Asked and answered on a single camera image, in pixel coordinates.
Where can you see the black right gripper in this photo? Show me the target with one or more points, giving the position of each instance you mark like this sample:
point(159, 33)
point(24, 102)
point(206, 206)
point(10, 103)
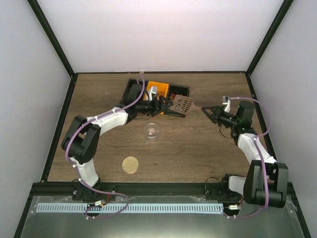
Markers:
point(218, 111)

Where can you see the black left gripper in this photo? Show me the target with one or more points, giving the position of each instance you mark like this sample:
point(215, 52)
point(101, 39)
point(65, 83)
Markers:
point(157, 109)

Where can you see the brown plastic scoop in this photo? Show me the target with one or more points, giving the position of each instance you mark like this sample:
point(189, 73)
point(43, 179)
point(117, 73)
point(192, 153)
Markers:
point(183, 105)

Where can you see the black candy bin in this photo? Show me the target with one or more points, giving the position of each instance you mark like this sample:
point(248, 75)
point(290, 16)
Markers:
point(132, 92)
point(174, 94)

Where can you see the clear round container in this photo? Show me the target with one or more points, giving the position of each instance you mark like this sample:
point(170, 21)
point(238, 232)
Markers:
point(151, 132)

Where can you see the orange candy bin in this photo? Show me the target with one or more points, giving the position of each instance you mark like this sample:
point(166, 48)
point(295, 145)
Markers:
point(162, 88)

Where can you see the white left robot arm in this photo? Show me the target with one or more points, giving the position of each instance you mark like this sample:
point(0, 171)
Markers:
point(81, 140)

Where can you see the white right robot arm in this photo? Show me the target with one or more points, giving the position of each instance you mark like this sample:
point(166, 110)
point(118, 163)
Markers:
point(266, 181)

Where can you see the gold round lid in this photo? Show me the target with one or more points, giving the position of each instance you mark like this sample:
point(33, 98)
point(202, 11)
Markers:
point(130, 165)

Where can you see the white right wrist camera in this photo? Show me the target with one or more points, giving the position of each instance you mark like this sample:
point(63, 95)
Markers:
point(226, 103)

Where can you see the black front mounting rail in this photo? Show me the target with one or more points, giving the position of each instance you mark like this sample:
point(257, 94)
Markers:
point(211, 190)

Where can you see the light blue slotted cable duct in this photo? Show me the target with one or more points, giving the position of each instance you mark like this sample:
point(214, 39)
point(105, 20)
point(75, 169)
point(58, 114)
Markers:
point(152, 208)

